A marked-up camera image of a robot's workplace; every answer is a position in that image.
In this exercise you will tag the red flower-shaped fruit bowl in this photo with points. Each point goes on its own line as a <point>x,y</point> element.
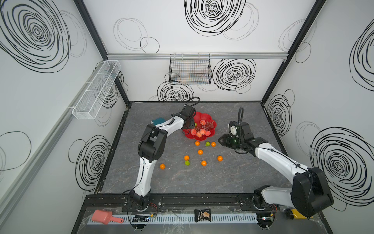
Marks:
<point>198,117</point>

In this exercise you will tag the white mesh wall shelf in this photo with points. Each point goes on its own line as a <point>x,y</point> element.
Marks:
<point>97,90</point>

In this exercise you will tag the black snack packet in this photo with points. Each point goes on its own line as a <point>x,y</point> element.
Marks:
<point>202,215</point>

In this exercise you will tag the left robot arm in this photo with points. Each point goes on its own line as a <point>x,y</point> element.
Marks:
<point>150,149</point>

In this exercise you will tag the white mug with teal lid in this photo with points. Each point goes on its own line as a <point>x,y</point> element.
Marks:
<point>158,121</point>

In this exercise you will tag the purple fake grape bunch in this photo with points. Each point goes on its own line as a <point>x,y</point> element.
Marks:
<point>208,127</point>

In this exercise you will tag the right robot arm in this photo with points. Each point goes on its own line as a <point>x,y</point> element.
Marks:
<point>310,192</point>

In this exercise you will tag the yellow black-capped container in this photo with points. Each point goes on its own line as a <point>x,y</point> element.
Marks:
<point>294,214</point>

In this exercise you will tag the pink plastic scoop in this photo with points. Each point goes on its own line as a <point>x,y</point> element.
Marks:
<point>105,217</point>

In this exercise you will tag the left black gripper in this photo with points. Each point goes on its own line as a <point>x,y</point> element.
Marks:
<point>189,123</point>

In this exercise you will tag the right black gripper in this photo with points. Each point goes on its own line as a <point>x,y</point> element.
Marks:
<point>231,140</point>

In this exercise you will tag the white slotted cable duct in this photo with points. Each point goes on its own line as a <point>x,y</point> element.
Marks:
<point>185,219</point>

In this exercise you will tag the black wire basket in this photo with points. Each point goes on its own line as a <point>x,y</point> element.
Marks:
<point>190,69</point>

